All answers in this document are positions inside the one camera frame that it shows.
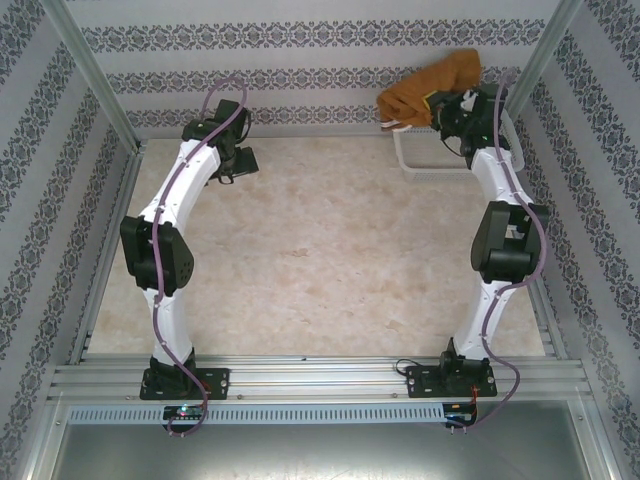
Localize brown long pants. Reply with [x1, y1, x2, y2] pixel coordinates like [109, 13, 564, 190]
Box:
[376, 49, 484, 132]

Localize white plastic mesh basket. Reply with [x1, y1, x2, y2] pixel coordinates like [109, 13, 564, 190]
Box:
[393, 107, 525, 183]

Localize small circuit board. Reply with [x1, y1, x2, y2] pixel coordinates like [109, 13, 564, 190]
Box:
[444, 402, 479, 420]
[163, 405, 205, 420]

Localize grey metal panel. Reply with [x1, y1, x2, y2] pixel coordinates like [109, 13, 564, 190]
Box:
[47, 423, 619, 480]

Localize aluminium frame post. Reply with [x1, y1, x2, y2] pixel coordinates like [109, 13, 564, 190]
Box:
[46, 0, 147, 152]
[503, 0, 585, 121]

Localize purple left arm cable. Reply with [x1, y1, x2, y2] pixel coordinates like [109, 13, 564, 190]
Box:
[152, 77, 250, 439]

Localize aluminium side frame rail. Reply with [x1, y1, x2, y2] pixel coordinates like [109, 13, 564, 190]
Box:
[68, 144, 147, 362]
[519, 164, 569, 360]

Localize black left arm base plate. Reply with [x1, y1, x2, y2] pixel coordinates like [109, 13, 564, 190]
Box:
[139, 367, 232, 401]

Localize aluminium mounting rail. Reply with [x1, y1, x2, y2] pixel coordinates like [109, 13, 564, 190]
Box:
[47, 354, 586, 401]

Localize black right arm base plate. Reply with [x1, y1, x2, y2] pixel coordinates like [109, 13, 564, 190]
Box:
[403, 364, 496, 400]

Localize grey slotted cable duct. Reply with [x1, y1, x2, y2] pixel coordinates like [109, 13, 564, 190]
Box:
[67, 403, 446, 425]

